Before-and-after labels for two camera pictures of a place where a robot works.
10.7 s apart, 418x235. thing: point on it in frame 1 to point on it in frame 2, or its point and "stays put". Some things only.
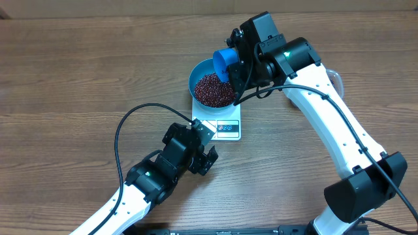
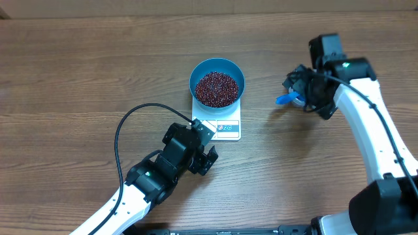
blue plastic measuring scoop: [223, 58] to [292, 96]
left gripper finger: [202, 163] stays put
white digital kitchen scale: [225, 124] stays put
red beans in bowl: [210, 91] stays put
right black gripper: [241, 73] to [302, 83]
